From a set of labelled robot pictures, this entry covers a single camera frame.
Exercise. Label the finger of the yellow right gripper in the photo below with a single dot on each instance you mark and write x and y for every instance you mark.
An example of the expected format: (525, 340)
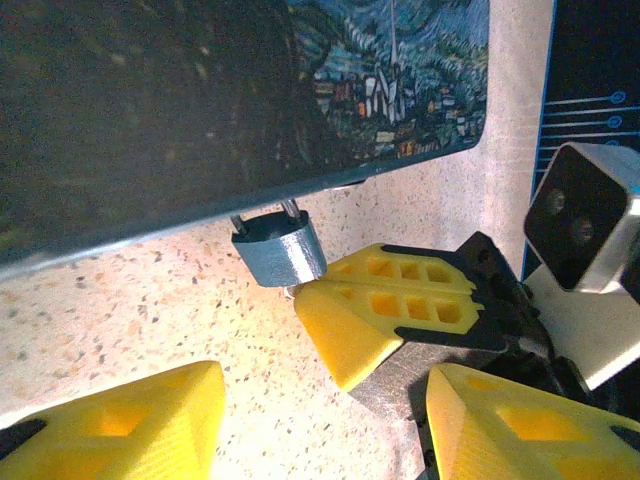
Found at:
(360, 265)
(345, 335)

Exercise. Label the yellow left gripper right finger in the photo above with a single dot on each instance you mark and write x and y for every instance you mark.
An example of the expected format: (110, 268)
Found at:
(525, 435)

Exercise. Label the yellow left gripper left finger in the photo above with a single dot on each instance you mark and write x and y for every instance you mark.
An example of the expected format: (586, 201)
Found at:
(125, 430)

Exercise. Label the small silver-blue padlock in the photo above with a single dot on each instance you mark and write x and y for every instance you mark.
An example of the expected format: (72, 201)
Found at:
(280, 255)

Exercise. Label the starry night print tin box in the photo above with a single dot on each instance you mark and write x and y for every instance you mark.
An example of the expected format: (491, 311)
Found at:
(150, 100)

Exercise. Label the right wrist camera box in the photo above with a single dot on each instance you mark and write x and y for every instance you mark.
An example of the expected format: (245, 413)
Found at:
(575, 215)

